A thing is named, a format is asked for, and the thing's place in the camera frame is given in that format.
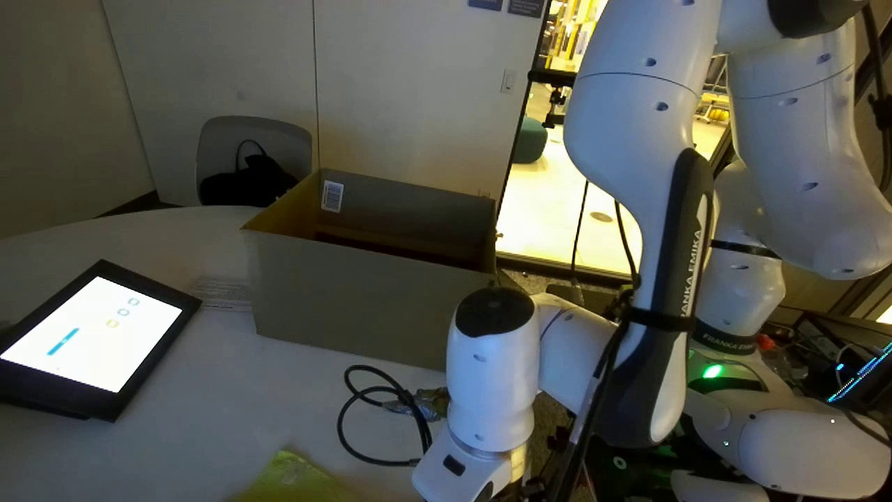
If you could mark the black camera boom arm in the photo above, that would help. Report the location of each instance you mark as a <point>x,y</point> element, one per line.
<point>551,75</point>

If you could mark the black tablet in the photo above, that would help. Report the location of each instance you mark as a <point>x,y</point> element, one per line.
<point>93,338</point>

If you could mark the green round ottoman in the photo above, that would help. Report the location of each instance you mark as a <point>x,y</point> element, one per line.
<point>530,141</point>

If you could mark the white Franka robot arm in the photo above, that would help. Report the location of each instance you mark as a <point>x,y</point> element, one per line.
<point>631,120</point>

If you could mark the open cardboard box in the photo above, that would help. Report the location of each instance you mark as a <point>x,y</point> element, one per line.
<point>351,296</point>

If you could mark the dark monitor with blue edge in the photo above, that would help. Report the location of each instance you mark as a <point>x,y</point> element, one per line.
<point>866,371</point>

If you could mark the yellow microfiber towel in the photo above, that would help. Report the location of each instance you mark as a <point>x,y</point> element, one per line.
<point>294,478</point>

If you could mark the grey round-back chair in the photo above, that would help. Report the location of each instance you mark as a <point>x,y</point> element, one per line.
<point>280,134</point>

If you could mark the black bag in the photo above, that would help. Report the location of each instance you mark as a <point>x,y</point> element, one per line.
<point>247,183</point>

